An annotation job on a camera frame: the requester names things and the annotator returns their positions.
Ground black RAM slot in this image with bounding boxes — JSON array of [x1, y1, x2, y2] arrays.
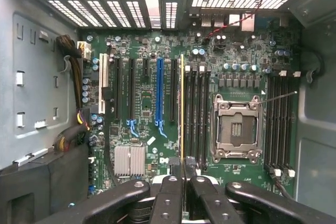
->
[[184, 64, 191, 158], [277, 71, 289, 177], [203, 65, 211, 171], [270, 73, 281, 177], [283, 71, 301, 178], [264, 73, 275, 175], [190, 64, 198, 168], [197, 64, 205, 169]]

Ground silver finned heatsink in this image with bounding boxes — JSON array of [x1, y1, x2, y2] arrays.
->
[[114, 144, 146, 177]]

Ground green motherboard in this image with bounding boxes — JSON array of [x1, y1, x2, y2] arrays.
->
[[78, 28, 301, 201]]

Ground silver CPU socket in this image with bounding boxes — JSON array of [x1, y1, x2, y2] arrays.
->
[[211, 93, 264, 164]]

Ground long black expansion slot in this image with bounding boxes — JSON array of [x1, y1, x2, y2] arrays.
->
[[169, 58, 179, 123], [113, 57, 122, 120], [127, 58, 137, 120]]

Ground blue expansion slot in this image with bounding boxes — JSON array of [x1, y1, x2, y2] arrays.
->
[[154, 56, 165, 123]]

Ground black plastic drive shroud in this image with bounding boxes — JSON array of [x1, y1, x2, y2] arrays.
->
[[0, 144, 91, 224]]

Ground thin metal locking lever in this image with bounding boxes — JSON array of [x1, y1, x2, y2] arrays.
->
[[258, 91, 298, 103]]

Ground short black expansion slot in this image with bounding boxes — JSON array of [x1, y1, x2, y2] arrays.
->
[[142, 58, 150, 77]]

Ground white expansion slot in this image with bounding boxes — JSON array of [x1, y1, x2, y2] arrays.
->
[[98, 52, 109, 115]]

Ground white power connector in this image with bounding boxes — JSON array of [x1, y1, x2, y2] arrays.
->
[[77, 40, 92, 62]]

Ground grey metal PC case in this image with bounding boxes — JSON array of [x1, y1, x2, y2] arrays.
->
[[0, 0, 336, 224]]

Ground thin black wire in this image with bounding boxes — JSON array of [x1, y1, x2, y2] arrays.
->
[[269, 173, 295, 200]]

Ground yellow and black cable bundle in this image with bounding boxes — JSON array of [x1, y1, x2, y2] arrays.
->
[[54, 34, 91, 153]]

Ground black cable with clip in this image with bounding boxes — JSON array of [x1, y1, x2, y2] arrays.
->
[[299, 50, 324, 84]]

